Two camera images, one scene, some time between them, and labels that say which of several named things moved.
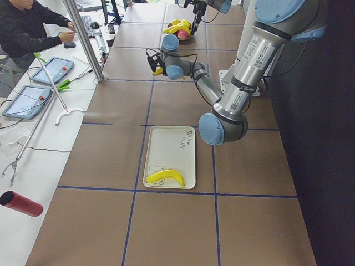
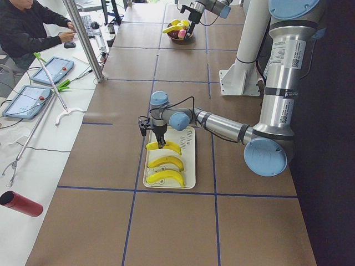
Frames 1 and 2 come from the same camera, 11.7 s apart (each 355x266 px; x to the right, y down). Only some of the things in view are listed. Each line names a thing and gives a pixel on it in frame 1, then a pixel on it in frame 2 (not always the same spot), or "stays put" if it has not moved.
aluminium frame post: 73,9 stays put
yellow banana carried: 168,173 stays put
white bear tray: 171,148 stays put
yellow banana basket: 173,29 to 154,146
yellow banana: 158,72 to 167,159
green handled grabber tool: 68,110 stays put
